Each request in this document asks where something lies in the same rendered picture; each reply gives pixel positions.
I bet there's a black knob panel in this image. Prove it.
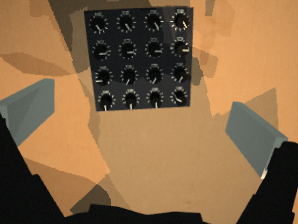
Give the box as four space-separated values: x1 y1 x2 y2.
84 7 194 112

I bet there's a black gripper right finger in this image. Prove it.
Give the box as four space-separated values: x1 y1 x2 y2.
225 101 298 224

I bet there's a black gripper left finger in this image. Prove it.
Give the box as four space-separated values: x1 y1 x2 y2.
0 78 69 224

